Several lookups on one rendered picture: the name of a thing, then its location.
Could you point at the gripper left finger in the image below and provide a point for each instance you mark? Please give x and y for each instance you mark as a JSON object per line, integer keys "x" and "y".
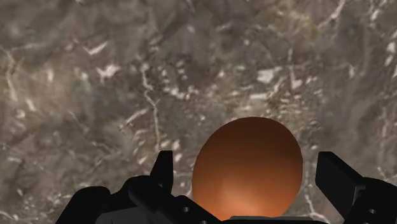
{"x": 149, "y": 195}

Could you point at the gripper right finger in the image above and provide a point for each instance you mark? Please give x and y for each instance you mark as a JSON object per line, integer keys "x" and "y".
{"x": 356, "y": 192}

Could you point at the brown egg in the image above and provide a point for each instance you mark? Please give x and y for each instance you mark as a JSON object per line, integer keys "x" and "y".
{"x": 248, "y": 170}

